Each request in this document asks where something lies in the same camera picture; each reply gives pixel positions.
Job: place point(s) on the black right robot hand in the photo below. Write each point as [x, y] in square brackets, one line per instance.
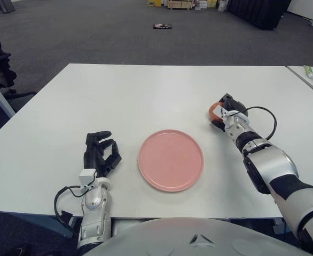
[234, 104]

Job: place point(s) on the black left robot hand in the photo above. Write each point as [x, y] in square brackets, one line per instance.
[95, 157]

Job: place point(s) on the red yellow apple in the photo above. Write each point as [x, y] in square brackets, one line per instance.
[213, 113]

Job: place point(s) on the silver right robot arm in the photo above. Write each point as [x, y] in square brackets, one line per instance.
[271, 165]

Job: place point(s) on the pink round plate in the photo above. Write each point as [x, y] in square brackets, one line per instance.
[170, 162]

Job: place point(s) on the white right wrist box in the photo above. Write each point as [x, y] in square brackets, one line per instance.
[222, 111]

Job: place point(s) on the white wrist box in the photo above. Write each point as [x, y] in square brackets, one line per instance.
[87, 176]
[222, 111]

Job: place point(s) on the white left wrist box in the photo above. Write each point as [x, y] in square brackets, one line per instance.
[87, 176]

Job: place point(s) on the green white tube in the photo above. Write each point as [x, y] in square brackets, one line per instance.
[308, 71]

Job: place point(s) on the black curtain partition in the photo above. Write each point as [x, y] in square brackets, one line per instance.
[258, 13]

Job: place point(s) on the white plastic bag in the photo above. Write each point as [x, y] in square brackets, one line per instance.
[222, 6]

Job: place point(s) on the stacked white boxes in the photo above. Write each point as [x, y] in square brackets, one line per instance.
[207, 4]

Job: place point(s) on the flat black floor tray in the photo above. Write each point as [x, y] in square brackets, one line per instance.
[162, 26]

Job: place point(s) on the grey slanted table leg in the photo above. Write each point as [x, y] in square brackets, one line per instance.
[1, 100]

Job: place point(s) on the grey robot torso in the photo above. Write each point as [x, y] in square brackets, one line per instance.
[172, 237]

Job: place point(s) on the wooden crate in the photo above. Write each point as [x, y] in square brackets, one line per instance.
[180, 4]

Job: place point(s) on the yellow box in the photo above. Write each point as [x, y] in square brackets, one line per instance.
[155, 2]

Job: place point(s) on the grey bin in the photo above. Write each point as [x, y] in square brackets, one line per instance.
[9, 6]

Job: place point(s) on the blue grey table frame bar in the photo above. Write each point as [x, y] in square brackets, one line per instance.
[25, 221]
[278, 226]

